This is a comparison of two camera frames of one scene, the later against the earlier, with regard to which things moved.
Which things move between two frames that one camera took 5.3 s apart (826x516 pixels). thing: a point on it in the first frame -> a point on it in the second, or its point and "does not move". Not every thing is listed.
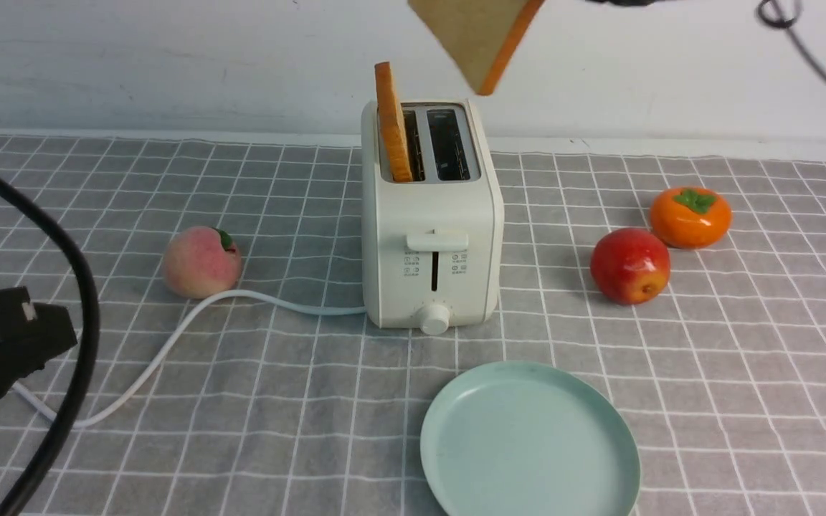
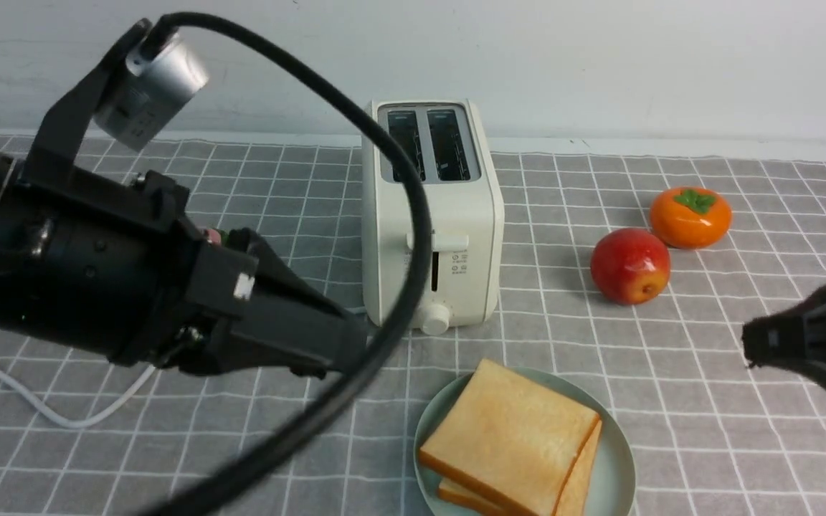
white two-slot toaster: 432,249 does not move
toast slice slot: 393,125 -> 519,446
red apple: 630,266 does not move
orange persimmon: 690,217 does not move
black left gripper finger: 1,337 -> 295,328
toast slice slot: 480,37 -> 510,439
